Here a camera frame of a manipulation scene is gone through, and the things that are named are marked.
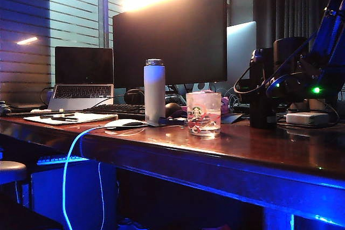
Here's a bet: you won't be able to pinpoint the keyboard under desk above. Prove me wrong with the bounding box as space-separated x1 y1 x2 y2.
36 155 89 166

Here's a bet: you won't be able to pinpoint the white notepad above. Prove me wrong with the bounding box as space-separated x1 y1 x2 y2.
23 112 119 126

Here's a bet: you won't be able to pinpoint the upright closed silver laptop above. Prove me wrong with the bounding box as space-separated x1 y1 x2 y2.
226 20 257 90

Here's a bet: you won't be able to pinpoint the dark brown round object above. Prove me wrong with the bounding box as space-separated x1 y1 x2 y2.
164 102 181 119

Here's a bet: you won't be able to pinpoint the dark pleated curtain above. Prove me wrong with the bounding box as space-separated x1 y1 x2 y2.
253 0 340 50

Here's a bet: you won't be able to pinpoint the open silver laptop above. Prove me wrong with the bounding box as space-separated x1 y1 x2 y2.
47 46 115 111

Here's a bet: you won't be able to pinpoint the black headphones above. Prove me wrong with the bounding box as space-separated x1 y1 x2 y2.
123 89 146 106

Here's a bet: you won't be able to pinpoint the white power adapter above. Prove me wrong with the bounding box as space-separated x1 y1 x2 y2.
285 112 329 126

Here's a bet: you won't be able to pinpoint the white thermos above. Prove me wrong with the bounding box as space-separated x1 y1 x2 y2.
143 58 167 126

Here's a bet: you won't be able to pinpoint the cabinet under desk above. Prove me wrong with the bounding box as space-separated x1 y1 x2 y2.
30 159 119 230

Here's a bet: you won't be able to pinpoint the thin white cable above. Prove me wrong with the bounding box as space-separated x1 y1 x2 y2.
98 162 106 230

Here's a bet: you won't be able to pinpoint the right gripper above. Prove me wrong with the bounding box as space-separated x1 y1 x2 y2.
253 71 326 103

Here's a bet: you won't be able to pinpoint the round stool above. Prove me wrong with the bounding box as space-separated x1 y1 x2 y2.
0 161 31 209

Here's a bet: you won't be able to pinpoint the white computer mouse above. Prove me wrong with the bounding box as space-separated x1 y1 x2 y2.
104 119 149 130

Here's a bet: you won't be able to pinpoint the light blue cable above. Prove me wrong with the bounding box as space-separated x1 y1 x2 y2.
62 125 110 230

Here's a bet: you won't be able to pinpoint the dark blue booklet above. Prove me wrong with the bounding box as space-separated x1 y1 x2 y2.
220 113 245 124

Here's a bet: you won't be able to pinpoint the black computer monitor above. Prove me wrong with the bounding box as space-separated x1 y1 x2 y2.
112 0 228 88

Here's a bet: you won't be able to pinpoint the black keyboard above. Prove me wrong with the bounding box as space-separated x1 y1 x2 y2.
82 104 146 120

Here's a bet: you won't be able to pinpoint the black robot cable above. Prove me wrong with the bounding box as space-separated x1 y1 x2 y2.
233 64 273 96

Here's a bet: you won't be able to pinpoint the black thermos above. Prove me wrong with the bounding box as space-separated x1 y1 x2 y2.
249 48 278 130

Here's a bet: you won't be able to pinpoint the printed glass cup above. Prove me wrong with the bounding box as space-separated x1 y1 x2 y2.
185 92 222 138

